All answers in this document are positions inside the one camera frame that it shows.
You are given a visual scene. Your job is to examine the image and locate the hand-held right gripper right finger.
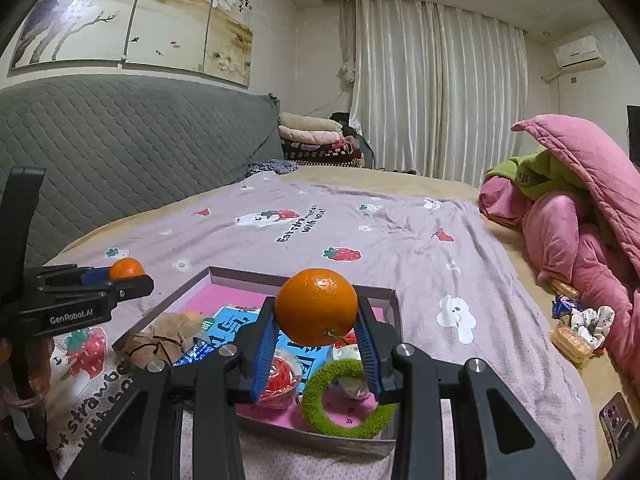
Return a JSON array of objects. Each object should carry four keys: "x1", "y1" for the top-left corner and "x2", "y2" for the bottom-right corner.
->
[{"x1": 352, "y1": 285, "x2": 576, "y2": 480}]

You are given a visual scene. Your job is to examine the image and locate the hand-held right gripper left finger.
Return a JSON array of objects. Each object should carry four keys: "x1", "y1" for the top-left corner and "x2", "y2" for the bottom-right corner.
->
[{"x1": 62, "y1": 296, "x2": 277, "y2": 480}]

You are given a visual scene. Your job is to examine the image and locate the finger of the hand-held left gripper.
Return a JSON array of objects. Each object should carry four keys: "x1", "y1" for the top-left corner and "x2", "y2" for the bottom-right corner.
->
[
  {"x1": 34, "y1": 265, "x2": 113, "y2": 287},
  {"x1": 44, "y1": 274, "x2": 156, "y2": 307}
]

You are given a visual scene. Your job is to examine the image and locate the small orange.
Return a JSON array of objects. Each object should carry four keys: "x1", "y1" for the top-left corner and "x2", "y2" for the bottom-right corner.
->
[{"x1": 108, "y1": 257, "x2": 147, "y2": 281}]

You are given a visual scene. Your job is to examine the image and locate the red and white egg toy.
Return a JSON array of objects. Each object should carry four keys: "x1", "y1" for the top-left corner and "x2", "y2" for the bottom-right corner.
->
[
  {"x1": 260, "y1": 347, "x2": 303, "y2": 406},
  {"x1": 332, "y1": 342, "x2": 373, "y2": 401}
]

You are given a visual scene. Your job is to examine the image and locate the beige mesh drawstring pouch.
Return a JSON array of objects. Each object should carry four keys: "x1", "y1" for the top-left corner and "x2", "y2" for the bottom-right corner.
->
[{"x1": 117, "y1": 312, "x2": 201, "y2": 373}]

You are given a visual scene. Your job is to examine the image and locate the green fuzzy ring toy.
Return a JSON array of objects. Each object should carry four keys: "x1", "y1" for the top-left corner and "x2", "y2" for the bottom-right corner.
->
[{"x1": 301, "y1": 358, "x2": 398, "y2": 439}]

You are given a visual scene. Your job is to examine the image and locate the blue snack packet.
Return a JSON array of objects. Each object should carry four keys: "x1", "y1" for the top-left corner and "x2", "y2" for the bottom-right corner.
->
[{"x1": 172, "y1": 317, "x2": 226, "y2": 366}]

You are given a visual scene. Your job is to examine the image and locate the large orange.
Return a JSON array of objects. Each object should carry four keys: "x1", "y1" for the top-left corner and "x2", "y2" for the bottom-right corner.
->
[{"x1": 274, "y1": 268, "x2": 360, "y2": 347}]

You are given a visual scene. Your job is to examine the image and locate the grey cardboard box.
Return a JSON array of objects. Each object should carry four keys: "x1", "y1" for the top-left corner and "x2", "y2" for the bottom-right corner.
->
[{"x1": 112, "y1": 266, "x2": 401, "y2": 461}]

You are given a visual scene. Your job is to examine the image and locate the lilac strawberry printed blanket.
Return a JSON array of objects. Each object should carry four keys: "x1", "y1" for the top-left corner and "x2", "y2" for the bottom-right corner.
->
[{"x1": 42, "y1": 175, "x2": 598, "y2": 480}]

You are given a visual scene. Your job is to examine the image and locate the grey quilted headboard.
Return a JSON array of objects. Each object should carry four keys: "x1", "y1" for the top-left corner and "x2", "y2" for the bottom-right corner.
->
[{"x1": 0, "y1": 76, "x2": 286, "y2": 266}]

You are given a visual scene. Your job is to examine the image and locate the blue grey knit cloth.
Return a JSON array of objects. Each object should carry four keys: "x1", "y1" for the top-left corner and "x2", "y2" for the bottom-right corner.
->
[{"x1": 244, "y1": 158, "x2": 299, "y2": 178}]

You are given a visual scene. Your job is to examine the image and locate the clear biscuit pack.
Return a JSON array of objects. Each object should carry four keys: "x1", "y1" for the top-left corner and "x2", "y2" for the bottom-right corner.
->
[{"x1": 550, "y1": 325, "x2": 598, "y2": 368}]

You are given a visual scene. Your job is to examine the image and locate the small blue snack wrapper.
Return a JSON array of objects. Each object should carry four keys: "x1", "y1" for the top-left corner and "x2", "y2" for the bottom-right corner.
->
[{"x1": 552, "y1": 294, "x2": 581, "y2": 320}]

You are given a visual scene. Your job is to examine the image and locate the dark cloth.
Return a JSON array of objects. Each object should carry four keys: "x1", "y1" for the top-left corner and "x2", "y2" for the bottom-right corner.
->
[{"x1": 330, "y1": 111, "x2": 376, "y2": 168}]

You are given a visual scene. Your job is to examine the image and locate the biscuit packet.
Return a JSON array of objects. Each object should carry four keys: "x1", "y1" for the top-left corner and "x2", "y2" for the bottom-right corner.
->
[{"x1": 551, "y1": 277, "x2": 581, "y2": 301}]

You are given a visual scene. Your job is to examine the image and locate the dark checked folded blanket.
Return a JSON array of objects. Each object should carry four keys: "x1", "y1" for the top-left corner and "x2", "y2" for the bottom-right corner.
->
[{"x1": 282, "y1": 139, "x2": 366, "y2": 168}]

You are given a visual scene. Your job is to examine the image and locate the white floral scrunchie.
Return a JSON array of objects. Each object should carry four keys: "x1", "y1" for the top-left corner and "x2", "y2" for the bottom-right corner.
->
[{"x1": 570, "y1": 305, "x2": 616, "y2": 350}]

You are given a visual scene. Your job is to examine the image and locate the pink folded blanket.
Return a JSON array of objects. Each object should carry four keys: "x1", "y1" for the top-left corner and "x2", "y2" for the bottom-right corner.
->
[{"x1": 279, "y1": 126, "x2": 346, "y2": 147}]

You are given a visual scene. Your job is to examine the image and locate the pink quilt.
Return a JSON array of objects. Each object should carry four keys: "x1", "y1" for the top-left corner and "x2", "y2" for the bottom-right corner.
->
[{"x1": 477, "y1": 114, "x2": 640, "y2": 391}]

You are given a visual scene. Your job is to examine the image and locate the beige folded blanket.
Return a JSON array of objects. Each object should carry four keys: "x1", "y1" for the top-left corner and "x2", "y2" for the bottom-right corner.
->
[{"x1": 279, "y1": 111, "x2": 343, "y2": 133}]

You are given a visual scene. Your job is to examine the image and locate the green cloth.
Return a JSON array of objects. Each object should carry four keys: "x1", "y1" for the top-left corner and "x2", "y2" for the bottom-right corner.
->
[{"x1": 484, "y1": 147, "x2": 588, "y2": 201}]

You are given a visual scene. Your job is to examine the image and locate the dark phone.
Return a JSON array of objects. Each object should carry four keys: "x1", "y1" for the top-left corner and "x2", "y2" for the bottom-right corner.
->
[{"x1": 599, "y1": 391, "x2": 638, "y2": 463}]

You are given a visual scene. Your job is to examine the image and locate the white curtain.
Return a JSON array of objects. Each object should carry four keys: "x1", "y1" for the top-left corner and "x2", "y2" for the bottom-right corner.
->
[{"x1": 340, "y1": 0, "x2": 528, "y2": 188}]

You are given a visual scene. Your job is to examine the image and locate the black television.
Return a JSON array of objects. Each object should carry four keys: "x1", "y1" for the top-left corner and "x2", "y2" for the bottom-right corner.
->
[{"x1": 626, "y1": 105, "x2": 640, "y2": 166}]

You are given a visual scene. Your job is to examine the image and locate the white air conditioner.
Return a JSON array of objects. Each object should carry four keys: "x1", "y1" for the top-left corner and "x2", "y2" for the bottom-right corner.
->
[{"x1": 554, "y1": 35, "x2": 607, "y2": 69}]

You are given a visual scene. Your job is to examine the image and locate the floral wall painting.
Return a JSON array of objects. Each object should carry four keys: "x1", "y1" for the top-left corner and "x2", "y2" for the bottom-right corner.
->
[{"x1": 7, "y1": 0, "x2": 254, "y2": 92}]

